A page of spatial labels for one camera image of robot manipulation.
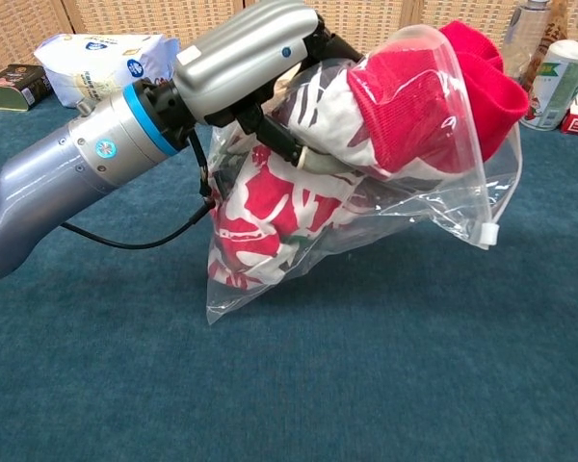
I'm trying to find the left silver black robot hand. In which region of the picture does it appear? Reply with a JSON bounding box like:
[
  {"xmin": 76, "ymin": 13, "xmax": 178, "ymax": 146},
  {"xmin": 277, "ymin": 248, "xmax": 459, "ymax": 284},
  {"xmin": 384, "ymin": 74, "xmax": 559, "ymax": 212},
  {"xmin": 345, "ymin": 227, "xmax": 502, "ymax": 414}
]
[{"xmin": 172, "ymin": 0, "xmax": 367, "ymax": 172}]

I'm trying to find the red white patterned garment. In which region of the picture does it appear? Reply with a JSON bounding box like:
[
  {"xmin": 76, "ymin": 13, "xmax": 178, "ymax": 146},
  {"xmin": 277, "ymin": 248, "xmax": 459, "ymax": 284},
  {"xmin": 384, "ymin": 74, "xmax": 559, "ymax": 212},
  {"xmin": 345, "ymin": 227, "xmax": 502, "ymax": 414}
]
[{"xmin": 210, "ymin": 19, "xmax": 531, "ymax": 290}]

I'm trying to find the clear plastic zip bag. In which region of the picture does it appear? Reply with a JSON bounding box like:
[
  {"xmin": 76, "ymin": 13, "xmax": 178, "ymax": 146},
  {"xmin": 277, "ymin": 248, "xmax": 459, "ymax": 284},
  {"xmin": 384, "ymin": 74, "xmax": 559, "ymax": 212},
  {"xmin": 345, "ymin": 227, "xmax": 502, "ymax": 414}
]
[{"xmin": 205, "ymin": 23, "xmax": 524, "ymax": 326}]

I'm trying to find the woven rattan folding screen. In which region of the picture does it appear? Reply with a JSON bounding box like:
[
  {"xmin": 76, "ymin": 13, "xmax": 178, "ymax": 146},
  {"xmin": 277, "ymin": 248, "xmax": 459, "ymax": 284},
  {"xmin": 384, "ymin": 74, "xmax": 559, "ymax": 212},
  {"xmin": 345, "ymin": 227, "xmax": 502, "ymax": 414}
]
[{"xmin": 0, "ymin": 0, "xmax": 578, "ymax": 83}]

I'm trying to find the clear plastic water bottle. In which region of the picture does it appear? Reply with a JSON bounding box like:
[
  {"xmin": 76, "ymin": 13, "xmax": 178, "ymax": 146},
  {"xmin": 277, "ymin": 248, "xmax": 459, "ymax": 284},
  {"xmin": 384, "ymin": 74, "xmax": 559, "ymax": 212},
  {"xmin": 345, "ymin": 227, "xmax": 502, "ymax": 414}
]
[{"xmin": 503, "ymin": 0, "xmax": 553, "ymax": 81}]

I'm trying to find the white green cylindrical can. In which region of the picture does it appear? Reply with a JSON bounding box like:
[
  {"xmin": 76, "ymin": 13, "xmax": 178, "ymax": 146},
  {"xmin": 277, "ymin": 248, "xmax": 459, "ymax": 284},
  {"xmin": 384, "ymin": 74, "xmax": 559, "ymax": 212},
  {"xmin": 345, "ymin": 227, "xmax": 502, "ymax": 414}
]
[{"xmin": 519, "ymin": 39, "xmax": 578, "ymax": 132}]

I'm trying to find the white blue tissue pack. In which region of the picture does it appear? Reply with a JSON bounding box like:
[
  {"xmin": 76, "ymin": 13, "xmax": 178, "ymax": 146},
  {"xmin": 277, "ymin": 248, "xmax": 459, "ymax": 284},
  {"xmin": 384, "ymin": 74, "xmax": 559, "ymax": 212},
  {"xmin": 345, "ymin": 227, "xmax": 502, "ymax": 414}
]
[{"xmin": 33, "ymin": 33, "xmax": 182, "ymax": 110}]

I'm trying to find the black luncheon meat tin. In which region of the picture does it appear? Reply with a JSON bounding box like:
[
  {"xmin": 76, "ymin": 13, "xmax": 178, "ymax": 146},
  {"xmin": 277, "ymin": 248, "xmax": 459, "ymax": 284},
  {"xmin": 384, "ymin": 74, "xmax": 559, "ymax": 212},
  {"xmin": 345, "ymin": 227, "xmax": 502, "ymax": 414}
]
[{"xmin": 0, "ymin": 64, "xmax": 54, "ymax": 113}]

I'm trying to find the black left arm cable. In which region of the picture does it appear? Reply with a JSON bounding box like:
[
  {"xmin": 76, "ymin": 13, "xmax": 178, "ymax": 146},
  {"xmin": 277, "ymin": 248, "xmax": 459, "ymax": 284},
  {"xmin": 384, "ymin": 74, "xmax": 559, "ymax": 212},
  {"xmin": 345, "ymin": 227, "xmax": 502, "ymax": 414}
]
[{"xmin": 60, "ymin": 129, "xmax": 218, "ymax": 250}]

